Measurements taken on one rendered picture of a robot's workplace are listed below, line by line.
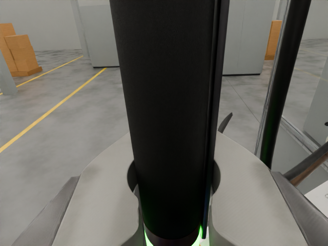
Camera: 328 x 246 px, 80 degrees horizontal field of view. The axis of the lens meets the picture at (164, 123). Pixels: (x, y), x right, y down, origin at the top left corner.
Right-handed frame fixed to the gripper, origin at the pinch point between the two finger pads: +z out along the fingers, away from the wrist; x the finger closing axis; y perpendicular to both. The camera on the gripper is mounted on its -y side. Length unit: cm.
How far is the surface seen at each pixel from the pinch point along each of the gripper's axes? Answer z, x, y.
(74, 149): 215, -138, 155
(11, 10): 1245, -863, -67
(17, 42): 651, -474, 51
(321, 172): 61, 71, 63
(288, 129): 92, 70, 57
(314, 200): 21, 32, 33
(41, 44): 1241, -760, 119
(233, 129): 254, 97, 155
